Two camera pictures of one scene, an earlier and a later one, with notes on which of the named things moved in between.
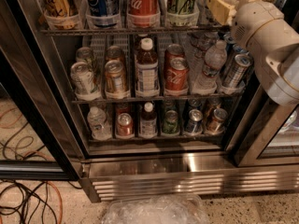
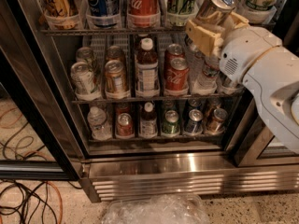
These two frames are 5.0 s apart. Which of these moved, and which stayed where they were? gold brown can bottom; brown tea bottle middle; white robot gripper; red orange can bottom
Moved: white robot gripper
Stayed: gold brown can bottom; red orange can bottom; brown tea bottle middle
